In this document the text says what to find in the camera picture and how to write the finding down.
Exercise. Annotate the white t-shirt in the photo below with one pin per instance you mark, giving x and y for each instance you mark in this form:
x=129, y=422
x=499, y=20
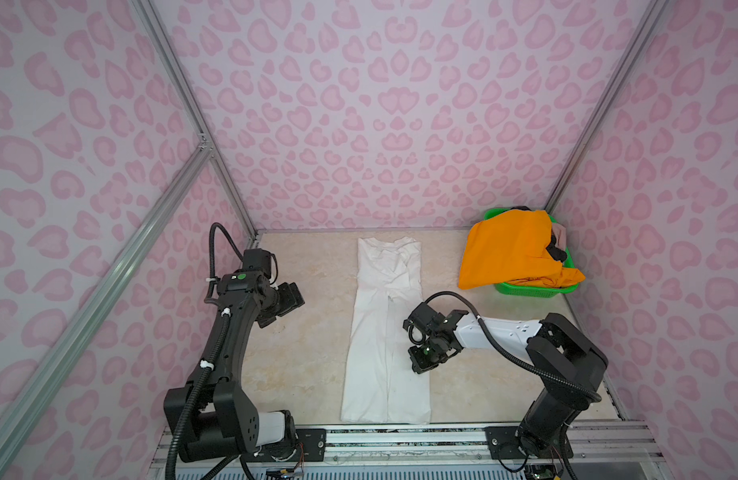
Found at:
x=380, y=385

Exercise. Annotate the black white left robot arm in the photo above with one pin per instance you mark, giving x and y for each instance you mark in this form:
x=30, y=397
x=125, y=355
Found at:
x=211, y=416

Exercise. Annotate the pink beige garment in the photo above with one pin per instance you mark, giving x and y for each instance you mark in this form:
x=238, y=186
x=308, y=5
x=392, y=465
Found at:
x=559, y=232

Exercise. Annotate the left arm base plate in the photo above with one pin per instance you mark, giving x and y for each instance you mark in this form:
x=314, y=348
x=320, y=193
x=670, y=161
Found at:
x=307, y=445

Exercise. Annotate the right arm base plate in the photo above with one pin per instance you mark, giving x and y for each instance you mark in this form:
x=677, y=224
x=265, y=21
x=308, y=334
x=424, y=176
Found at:
x=501, y=443

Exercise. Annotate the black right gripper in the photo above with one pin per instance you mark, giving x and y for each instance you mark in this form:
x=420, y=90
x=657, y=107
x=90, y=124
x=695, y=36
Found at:
x=417, y=366

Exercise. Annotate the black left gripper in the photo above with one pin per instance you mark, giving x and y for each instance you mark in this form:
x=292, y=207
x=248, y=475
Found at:
x=295, y=300

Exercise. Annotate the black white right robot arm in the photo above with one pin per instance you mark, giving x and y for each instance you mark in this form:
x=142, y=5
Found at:
x=569, y=365

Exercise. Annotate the green laundry basket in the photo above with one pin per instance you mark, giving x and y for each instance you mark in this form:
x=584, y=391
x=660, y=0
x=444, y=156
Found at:
x=523, y=290

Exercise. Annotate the black garment in basket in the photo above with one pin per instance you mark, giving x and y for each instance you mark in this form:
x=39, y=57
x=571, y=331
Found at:
x=555, y=253

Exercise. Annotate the orange garment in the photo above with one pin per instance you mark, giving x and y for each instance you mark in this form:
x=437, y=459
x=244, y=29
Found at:
x=512, y=248

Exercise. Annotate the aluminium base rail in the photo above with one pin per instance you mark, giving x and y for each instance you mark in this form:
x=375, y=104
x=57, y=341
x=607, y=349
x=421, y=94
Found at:
x=603, y=442

